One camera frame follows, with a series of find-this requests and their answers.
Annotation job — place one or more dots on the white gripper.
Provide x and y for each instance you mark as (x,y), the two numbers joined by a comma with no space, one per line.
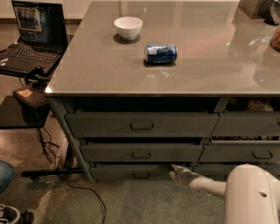
(189,177)

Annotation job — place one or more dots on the brown object counter edge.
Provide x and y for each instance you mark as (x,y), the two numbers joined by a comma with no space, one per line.
(275,40)

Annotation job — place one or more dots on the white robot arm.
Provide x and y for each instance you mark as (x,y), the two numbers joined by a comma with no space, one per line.
(251,194)

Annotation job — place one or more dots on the black open laptop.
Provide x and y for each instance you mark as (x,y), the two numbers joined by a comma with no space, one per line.
(42,40)

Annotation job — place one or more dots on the grey drawer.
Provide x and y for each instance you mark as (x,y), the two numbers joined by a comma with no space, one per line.
(131,171)
(221,171)
(141,124)
(141,152)
(240,152)
(248,124)

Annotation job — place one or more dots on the grey cabinet frame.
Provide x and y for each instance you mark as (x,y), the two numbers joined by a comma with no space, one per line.
(60,112)

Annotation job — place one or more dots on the blue soda can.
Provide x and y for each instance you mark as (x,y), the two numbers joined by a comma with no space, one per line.
(160,54)

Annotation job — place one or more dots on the black laptop stand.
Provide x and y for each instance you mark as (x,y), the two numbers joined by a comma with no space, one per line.
(28,106)

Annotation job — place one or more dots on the white ceramic bowl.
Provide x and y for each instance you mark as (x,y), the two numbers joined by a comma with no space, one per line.
(128,27)

